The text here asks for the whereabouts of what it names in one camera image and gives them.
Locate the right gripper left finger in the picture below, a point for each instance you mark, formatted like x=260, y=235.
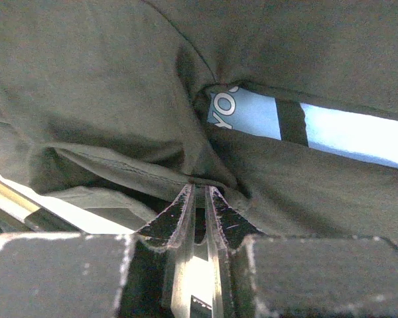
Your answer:
x=72, y=274

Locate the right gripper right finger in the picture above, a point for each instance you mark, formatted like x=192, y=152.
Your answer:
x=258, y=275

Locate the black printed t-shirt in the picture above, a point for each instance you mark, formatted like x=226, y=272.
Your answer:
x=118, y=104

